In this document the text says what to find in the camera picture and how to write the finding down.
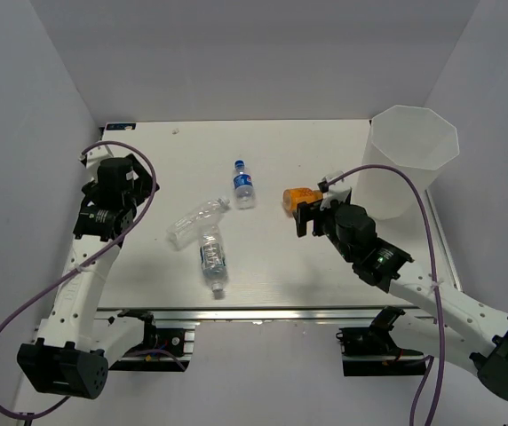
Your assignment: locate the orange plastic bottle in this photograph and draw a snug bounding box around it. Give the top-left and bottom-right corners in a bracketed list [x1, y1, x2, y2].
[282, 187, 323, 214]

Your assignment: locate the small blue Pepsi bottle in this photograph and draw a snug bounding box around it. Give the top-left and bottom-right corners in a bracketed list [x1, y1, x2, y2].
[233, 160, 256, 209]

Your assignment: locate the clear water bottle white-blue label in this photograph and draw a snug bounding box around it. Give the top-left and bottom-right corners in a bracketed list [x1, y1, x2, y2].
[198, 225, 228, 300]

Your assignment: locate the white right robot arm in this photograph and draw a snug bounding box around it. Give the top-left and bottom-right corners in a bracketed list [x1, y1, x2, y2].
[293, 201, 508, 401]

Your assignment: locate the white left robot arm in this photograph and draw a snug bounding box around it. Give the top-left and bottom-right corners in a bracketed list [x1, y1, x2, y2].
[17, 154, 159, 399]

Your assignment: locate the white translucent plastic bin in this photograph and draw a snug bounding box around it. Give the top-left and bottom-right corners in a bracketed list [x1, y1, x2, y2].
[352, 105, 459, 220]

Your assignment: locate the blue label sticker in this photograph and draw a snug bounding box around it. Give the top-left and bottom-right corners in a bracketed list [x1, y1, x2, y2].
[105, 122, 136, 131]

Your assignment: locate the clear unlabelled plastic bottle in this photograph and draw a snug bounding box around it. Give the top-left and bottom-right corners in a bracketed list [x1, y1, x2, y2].
[166, 197, 230, 250]

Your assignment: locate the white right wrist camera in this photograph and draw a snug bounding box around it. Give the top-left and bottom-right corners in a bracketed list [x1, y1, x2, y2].
[318, 170, 352, 211]

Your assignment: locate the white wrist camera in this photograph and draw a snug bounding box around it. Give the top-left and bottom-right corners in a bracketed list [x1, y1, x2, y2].
[318, 170, 352, 211]
[79, 146, 114, 175]

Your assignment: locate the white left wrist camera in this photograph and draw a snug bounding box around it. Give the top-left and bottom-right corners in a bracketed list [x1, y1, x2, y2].
[79, 146, 114, 175]

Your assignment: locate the aluminium table frame rail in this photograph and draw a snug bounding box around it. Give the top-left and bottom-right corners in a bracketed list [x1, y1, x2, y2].
[93, 308, 419, 323]

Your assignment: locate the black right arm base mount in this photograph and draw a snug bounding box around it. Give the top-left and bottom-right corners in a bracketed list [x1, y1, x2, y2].
[336, 306, 427, 377]

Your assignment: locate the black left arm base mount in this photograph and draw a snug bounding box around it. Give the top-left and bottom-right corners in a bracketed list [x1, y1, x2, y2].
[99, 310, 194, 372]

